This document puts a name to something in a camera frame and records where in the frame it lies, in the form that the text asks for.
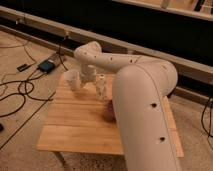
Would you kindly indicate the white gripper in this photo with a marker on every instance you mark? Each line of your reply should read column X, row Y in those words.
column 72, row 77

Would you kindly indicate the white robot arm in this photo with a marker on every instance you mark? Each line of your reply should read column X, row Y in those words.
column 140, row 84

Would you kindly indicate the clear plastic bottle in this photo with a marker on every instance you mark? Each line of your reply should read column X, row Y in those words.
column 101, row 89

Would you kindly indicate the black power adapter box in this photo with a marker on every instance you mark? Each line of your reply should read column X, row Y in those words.
column 46, row 66

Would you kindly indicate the dark purple bowl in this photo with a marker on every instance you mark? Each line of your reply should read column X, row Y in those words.
column 109, row 114

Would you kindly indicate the wooden table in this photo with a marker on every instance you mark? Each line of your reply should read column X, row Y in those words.
column 75, row 123

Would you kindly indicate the small black device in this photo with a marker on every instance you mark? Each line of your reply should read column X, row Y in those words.
column 23, row 67

